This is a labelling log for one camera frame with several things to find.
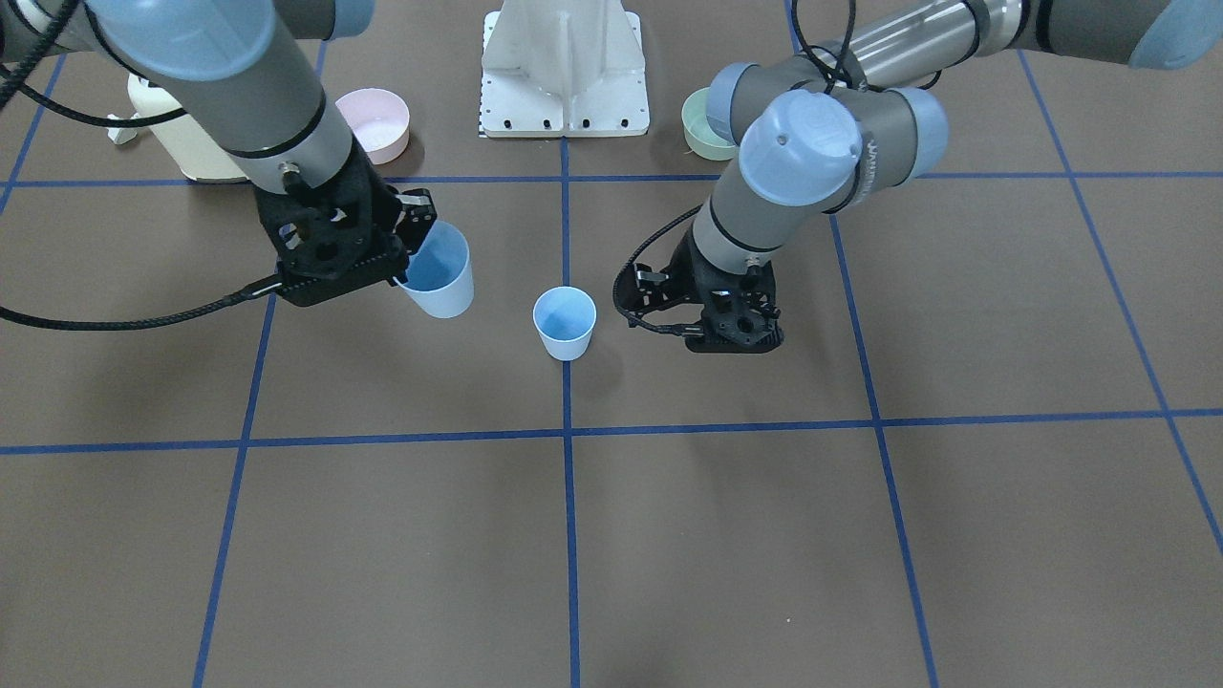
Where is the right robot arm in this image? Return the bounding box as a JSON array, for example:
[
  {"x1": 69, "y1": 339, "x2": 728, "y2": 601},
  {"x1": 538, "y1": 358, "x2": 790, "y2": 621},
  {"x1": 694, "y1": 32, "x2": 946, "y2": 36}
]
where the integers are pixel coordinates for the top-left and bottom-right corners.
[{"x1": 2, "y1": 1, "x2": 437, "y2": 308}]

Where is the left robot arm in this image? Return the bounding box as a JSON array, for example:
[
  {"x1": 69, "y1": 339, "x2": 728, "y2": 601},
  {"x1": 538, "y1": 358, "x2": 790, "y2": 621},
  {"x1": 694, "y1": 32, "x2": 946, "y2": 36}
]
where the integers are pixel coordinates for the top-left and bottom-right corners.
[{"x1": 612, "y1": 1, "x2": 1221, "y2": 354}]

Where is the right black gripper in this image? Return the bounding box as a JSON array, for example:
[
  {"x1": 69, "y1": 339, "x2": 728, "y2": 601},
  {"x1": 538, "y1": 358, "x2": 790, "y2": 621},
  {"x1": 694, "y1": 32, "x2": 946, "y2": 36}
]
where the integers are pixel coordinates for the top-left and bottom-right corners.
[{"x1": 254, "y1": 148, "x2": 438, "y2": 308}]

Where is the pink bowl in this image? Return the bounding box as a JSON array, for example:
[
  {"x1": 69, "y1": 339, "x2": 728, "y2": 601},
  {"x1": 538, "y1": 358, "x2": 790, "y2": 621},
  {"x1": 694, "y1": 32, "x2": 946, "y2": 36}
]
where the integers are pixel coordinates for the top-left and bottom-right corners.
[{"x1": 336, "y1": 88, "x2": 411, "y2": 164}]

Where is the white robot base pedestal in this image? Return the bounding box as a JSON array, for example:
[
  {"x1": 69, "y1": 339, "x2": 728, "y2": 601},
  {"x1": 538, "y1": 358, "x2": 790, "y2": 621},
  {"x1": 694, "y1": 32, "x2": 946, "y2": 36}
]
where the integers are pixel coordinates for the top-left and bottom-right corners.
[{"x1": 478, "y1": 1, "x2": 652, "y2": 139}]

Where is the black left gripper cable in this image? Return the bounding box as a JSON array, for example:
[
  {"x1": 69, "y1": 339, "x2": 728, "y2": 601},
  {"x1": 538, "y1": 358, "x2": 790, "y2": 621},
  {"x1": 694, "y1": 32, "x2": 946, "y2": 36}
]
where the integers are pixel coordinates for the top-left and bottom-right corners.
[{"x1": 612, "y1": 204, "x2": 708, "y2": 337}]

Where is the cream toaster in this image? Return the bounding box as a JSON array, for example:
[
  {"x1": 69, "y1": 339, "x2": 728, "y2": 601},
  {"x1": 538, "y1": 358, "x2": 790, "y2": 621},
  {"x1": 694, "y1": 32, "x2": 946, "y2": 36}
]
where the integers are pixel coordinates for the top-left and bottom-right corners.
[{"x1": 127, "y1": 75, "x2": 247, "y2": 183}]

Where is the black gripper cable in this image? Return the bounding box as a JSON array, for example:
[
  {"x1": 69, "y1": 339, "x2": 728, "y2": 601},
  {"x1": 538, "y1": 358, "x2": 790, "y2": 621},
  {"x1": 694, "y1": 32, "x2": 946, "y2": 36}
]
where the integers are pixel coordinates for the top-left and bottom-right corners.
[
  {"x1": 0, "y1": 273, "x2": 287, "y2": 332},
  {"x1": 612, "y1": 204, "x2": 708, "y2": 337}
]

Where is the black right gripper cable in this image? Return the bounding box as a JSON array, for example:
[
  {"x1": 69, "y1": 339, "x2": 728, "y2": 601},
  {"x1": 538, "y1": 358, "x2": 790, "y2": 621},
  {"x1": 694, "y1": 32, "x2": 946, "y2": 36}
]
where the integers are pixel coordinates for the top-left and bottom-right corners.
[{"x1": 0, "y1": 273, "x2": 287, "y2": 332}]

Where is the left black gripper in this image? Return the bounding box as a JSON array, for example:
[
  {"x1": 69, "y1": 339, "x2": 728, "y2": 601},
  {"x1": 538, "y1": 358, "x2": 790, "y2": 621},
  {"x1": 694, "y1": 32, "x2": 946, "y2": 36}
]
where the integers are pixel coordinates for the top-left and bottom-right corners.
[{"x1": 660, "y1": 233, "x2": 783, "y2": 354}]

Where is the light blue cup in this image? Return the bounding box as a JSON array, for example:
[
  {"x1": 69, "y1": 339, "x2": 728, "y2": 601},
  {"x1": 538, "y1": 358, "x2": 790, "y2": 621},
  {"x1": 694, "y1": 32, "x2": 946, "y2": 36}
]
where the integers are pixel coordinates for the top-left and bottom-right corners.
[
  {"x1": 393, "y1": 221, "x2": 475, "y2": 319},
  {"x1": 531, "y1": 286, "x2": 597, "y2": 362}
]

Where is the green bowl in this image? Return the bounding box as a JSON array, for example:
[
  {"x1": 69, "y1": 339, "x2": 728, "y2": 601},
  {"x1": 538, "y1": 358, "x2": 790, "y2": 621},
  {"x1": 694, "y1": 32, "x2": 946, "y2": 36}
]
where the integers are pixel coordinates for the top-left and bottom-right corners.
[{"x1": 680, "y1": 87, "x2": 737, "y2": 161}]

